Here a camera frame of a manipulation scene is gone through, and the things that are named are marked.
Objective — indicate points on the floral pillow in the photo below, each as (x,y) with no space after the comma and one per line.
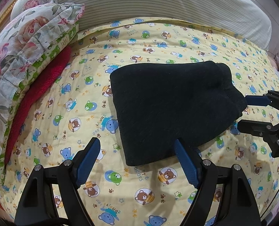
(27,45)

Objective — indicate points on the red blanket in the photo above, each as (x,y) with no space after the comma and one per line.
(37,89)

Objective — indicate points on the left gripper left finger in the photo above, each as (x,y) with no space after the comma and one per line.
(37,205)

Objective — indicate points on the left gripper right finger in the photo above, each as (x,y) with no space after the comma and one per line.
(237,205)

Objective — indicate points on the yellow bear print bedsheet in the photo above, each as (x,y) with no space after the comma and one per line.
(79,106)

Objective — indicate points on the striped beige headboard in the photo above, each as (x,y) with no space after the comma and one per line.
(242,17)

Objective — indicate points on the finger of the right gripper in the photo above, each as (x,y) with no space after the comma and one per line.
(255,128)
(257,100)

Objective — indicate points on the black pants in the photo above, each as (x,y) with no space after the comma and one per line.
(158,103)

